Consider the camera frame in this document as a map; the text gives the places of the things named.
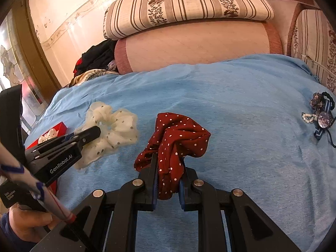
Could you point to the floral patterned bedsheet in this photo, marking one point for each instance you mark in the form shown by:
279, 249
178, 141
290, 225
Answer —
89, 75

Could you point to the white cherry print scrunchie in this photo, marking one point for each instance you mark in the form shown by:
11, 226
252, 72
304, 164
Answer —
52, 133

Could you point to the black and red clothes pile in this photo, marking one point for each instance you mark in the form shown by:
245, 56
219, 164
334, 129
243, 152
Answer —
96, 57

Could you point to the wooden glass panel door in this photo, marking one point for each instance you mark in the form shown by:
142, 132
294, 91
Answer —
23, 62

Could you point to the light blue blanket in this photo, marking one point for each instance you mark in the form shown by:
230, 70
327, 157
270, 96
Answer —
251, 106

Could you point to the cream organza dotted scrunchie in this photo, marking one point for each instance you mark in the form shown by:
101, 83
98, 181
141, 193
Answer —
117, 128

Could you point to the pink sofa back cushion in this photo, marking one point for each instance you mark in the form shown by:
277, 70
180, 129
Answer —
286, 13

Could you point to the striped floral pillow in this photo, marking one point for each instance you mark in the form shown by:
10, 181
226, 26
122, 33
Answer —
127, 17

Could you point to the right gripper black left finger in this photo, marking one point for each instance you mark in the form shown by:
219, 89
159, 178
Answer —
107, 221

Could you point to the dark red polka dot scrunchie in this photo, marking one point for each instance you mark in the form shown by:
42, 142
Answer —
176, 136

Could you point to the person's left hand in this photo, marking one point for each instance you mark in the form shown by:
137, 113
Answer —
24, 223

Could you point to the striped floral side cushion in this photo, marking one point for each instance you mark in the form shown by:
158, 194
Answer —
313, 41

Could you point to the pink quilted bolster cushion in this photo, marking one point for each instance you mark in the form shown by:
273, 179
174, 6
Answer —
195, 42

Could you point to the navy bow hair clip pile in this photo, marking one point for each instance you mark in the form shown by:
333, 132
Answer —
322, 105

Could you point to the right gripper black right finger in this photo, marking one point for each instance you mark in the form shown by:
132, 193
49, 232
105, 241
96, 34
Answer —
229, 221

